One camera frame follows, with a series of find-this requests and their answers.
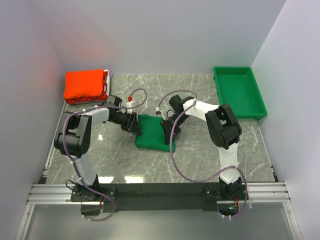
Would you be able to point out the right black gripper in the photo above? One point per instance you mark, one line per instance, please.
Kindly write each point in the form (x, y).
(167, 130)

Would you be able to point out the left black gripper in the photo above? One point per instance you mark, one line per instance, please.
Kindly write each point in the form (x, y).
(132, 124)

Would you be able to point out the green t shirt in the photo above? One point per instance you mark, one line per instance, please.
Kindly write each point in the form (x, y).
(152, 137)

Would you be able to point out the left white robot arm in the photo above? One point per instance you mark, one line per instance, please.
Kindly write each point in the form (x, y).
(73, 138)

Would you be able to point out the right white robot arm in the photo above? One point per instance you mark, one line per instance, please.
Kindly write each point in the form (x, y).
(224, 131)

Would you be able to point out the folded red white t shirt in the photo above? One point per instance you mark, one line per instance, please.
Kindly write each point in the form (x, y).
(102, 97)

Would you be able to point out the folded orange t shirt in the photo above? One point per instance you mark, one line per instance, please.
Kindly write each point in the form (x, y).
(87, 83)

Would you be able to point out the green plastic bin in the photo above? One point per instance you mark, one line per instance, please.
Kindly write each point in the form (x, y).
(237, 87)

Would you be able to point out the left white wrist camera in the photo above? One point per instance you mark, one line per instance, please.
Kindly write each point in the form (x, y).
(131, 104)

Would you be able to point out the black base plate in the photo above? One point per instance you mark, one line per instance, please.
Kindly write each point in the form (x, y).
(158, 196)

